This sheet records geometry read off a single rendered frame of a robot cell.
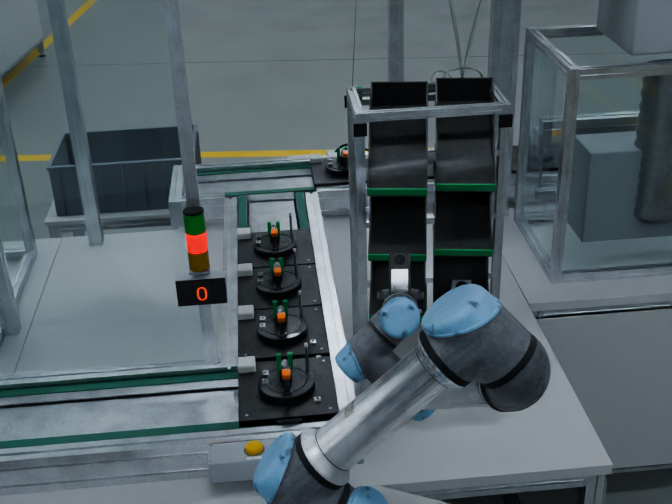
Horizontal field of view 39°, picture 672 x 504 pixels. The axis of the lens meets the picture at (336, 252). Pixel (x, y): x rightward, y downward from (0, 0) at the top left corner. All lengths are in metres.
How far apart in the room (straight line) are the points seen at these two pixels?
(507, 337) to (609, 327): 1.57
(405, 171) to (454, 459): 0.71
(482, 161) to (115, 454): 1.07
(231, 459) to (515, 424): 0.72
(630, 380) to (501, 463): 0.98
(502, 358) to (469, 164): 0.71
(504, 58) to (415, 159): 1.17
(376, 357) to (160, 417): 0.74
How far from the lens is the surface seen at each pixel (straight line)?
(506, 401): 1.57
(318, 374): 2.39
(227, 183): 3.61
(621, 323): 3.06
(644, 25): 2.86
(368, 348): 1.84
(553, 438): 2.40
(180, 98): 2.16
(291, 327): 2.54
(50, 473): 2.32
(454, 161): 2.11
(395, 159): 2.10
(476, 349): 1.49
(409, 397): 1.54
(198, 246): 2.25
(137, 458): 2.27
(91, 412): 2.46
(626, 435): 3.34
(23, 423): 2.48
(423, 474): 2.27
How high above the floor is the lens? 2.36
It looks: 28 degrees down
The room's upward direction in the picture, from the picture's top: 2 degrees counter-clockwise
